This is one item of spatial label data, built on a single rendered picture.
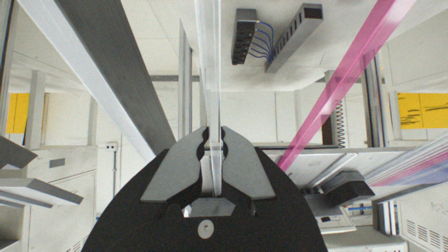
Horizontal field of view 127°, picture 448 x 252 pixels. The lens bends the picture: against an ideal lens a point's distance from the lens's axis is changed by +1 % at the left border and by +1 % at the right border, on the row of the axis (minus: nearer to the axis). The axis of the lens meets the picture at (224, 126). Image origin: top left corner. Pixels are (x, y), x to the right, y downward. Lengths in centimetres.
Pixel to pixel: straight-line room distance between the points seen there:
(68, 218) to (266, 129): 205
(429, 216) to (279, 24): 151
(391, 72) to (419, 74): 15
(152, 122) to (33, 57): 93
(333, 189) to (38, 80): 122
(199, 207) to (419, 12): 76
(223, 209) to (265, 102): 187
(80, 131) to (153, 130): 267
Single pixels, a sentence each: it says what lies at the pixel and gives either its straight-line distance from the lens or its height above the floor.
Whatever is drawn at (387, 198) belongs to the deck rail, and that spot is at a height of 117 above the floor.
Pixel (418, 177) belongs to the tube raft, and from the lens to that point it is 52.
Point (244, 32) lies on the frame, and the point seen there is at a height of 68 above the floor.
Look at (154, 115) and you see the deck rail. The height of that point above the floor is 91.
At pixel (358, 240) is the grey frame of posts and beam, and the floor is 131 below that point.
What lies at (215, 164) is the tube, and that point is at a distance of 19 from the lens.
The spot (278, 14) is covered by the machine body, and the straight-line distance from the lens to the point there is 46.
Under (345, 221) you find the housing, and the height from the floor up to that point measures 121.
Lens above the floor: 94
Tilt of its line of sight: 4 degrees down
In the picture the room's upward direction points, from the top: 179 degrees clockwise
